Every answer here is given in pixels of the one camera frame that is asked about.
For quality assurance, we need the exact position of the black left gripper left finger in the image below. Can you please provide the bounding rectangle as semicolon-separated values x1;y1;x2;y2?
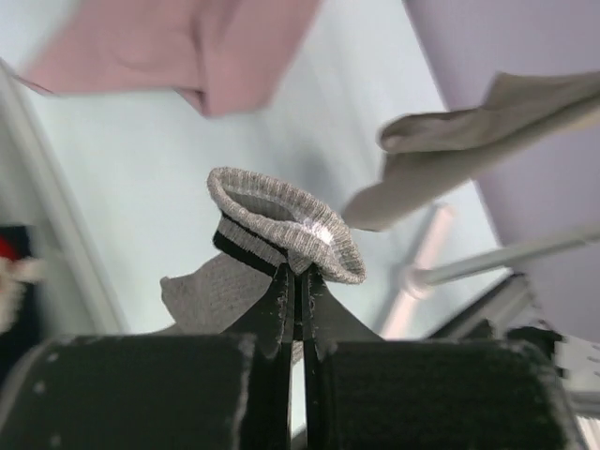
1;265;293;449

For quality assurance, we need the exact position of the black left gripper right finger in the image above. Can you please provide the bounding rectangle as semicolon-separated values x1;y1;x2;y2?
302;270;579;449

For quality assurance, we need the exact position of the grey striped sock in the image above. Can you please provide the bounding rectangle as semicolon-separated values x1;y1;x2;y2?
160;167;367;334

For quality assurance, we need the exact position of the grey metal clothes stand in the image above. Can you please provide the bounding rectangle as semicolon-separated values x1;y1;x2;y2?
381;203;599;340

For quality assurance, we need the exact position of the navy santa sock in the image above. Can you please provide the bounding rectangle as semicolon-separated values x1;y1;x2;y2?
1;225;46;335

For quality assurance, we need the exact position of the beige sock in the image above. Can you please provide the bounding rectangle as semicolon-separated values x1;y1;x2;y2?
342;71;599;232

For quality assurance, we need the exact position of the pink tank top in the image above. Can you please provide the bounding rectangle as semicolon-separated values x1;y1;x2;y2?
21;0;320;117

